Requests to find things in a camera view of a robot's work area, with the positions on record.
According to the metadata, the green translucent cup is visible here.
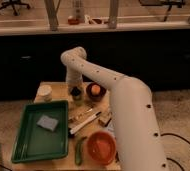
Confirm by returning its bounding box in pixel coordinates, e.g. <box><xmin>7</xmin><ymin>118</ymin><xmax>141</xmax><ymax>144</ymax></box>
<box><xmin>72</xmin><ymin>94</ymin><xmax>84</xmax><ymax>106</ymax></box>

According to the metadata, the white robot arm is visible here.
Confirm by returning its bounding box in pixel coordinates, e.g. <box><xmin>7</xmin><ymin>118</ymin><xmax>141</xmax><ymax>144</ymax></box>
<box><xmin>61</xmin><ymin>47</ymin><xmax>169</xmax><ymax>171</ymax></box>

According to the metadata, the orange ball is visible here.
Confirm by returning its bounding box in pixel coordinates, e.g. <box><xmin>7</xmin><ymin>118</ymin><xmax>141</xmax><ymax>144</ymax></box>
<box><xmin>91</xmin><ymin>85</ymin><xmax>101</xmax><ymax>96</ymax></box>

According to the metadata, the dark brown bowl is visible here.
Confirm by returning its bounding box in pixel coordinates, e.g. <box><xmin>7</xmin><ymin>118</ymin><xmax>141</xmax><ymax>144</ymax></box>
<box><xmin>86</xmin><ymin>82</ymin><xmax>106</xmax><ymax>102</ymax></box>

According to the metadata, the white cup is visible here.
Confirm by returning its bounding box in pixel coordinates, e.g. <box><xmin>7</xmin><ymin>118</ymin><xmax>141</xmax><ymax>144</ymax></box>
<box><xmin>38</xmin><ymin>85</ymin><xmax>52</xmax><ymax>101</ymax></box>

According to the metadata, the wooden block brush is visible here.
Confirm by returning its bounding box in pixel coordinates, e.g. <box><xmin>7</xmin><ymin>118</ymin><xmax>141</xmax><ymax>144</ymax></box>
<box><xmin>98</xmin><ymin>113</ymin><xmax>111</xmax><ymax>127</ymax></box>

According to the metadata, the grey sponge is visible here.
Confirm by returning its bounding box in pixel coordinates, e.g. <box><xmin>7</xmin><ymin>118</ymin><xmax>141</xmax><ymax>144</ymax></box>
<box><xmin>37</xmin><ymin>115</ymin><xmax>58</xmax><ymax>131</ymax></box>

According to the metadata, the green plastic tray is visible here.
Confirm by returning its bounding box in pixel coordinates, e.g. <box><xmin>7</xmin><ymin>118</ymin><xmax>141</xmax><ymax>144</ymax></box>
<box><xmin>11</xmin><ymin>100</ymin><xmax>68</xmax><ymax>163</ymax></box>

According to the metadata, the orange bowl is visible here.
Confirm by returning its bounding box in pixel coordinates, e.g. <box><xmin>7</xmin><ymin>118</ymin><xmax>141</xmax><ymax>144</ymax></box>
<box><xmin>86</xmin><ymin>131</ymin><xmax>116</xmax><ymax>165</ymax></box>

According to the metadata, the red object on floor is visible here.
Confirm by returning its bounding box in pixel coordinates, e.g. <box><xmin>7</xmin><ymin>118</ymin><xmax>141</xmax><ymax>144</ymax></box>
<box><xmin>68</xmin><ymin>16</ymin><xmax>80</xmax><ymax>25</ymax></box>

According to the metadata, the black office chair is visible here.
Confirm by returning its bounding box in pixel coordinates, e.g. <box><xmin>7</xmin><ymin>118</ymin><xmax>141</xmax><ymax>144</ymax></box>
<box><xmin>0</xmin><ymin>0</ymin><xmax>31</xmax><ymax>16</ymax></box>

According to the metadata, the black cable on floor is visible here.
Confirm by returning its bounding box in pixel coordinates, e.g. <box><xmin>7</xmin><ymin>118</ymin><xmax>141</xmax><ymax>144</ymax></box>
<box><xmin>160</xmin><ymin>132</ymin><xmax>190</xmax><ymax>171</ymax></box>

